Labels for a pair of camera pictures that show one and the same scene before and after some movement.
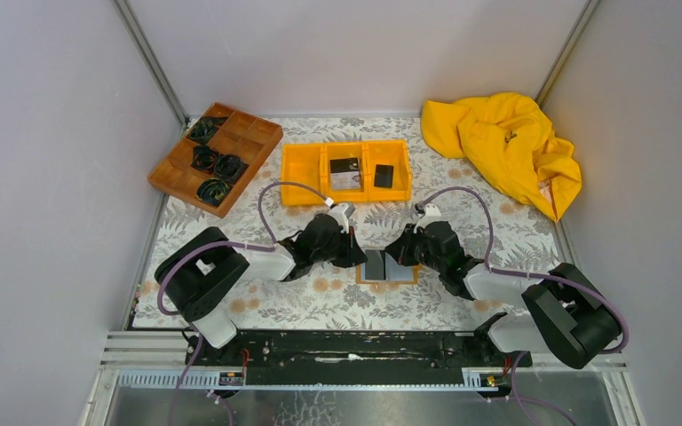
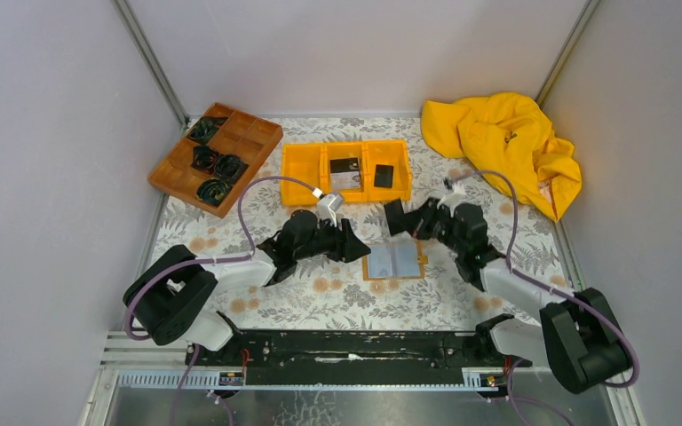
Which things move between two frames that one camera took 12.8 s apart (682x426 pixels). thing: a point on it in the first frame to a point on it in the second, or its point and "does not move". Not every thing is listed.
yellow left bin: (303, 163) does not move
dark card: (384, 176) does not move
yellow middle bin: (344, 150) does not move
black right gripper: (400, 249) to (417, 222)
